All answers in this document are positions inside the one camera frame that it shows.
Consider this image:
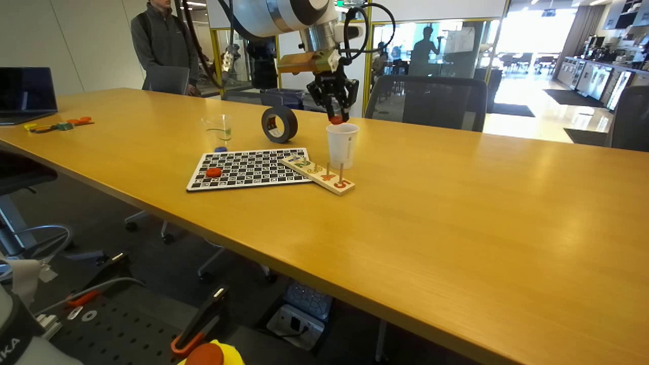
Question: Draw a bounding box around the black tape roll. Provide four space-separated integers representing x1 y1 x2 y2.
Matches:
261 105 298 144

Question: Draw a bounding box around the checkerboard calibration board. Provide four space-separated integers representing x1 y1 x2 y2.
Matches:
187 147 307 193

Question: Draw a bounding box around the person in grey jacket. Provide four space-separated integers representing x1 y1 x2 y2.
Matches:
130 0 198 94

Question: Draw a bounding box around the white paper cup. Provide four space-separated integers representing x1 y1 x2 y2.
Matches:
326 123 356 169

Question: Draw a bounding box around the floor power box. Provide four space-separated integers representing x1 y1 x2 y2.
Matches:
266 282 333 350

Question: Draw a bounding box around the transparent plastic cup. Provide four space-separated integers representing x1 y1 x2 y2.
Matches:
207 113 231 147

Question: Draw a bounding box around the wooden number peg board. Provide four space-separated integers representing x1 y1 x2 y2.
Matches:
281 155 355 194

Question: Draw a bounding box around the yellow red emergency stop button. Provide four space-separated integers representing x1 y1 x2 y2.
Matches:
179 340 244 365

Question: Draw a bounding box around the orange green tool on table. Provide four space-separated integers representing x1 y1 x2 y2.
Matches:
24 115 93 134

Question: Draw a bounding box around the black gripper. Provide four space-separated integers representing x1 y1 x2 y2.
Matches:
306 72 358 119

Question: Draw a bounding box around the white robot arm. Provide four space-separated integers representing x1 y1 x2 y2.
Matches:
214 0 358 123

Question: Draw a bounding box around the orange disc board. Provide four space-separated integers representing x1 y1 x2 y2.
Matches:
329 115 344 126
204 166 223 178

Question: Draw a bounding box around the black laptop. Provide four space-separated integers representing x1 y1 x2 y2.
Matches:
0 67 56 115

